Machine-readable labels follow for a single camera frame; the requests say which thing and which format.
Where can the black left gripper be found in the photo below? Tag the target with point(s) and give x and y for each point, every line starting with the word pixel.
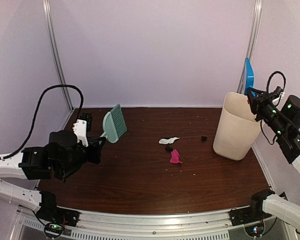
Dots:
pixel 96 142

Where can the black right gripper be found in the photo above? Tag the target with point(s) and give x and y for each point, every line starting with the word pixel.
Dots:
pixel 255 105

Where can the blue plastic dustpan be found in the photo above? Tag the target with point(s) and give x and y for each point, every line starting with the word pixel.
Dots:
pixel 248 76

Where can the green hand brush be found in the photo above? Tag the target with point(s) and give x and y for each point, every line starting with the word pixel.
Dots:
pixel 114 125

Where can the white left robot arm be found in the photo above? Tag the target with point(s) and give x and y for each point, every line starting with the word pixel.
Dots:
pixel 29 164

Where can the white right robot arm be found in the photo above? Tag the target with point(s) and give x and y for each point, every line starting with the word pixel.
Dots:
pixel 271 203

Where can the beige plastic waste bin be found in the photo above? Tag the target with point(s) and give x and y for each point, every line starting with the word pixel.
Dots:
pixel 237 129

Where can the lone black scrap near bin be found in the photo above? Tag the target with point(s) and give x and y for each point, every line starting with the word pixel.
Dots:
pixel 204 138

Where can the white paper scrap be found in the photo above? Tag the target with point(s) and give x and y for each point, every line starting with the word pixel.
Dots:
pixel 168 141

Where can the pink paper scrap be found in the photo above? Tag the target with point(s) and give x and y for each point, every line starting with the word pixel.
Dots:
pixel 175 157

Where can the left circuit board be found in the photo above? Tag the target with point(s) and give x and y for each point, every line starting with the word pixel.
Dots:
pixel 53 230

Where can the circuit board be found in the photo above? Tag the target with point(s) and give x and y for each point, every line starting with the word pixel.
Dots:
pixel 53 230
pixel 254 230

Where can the right circuit board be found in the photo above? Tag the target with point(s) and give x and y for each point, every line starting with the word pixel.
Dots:
pixel 254 230

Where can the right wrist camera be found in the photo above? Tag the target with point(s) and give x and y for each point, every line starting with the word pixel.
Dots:
pixel 278 95

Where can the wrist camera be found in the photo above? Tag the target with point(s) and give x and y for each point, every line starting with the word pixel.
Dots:
pixel 278 95
pixel 81 127

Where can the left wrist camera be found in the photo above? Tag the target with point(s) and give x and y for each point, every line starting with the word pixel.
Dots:
pixel 81 127

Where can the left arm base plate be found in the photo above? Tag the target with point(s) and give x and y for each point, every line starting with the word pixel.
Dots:
pixel 58 215

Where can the aluminium front rail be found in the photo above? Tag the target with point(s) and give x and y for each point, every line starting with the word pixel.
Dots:
pixel 214 225

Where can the right aluminium frame post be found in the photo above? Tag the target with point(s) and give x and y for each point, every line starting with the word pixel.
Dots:
pixel 254 30

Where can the aluminium frame post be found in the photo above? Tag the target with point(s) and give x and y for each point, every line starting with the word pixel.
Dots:
pixel 254 30
pixel 53 41

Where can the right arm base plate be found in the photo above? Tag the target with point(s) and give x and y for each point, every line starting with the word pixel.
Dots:
pixel 244 215

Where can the left aluminium frame post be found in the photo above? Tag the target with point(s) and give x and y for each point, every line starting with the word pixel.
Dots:
pixel 53 41

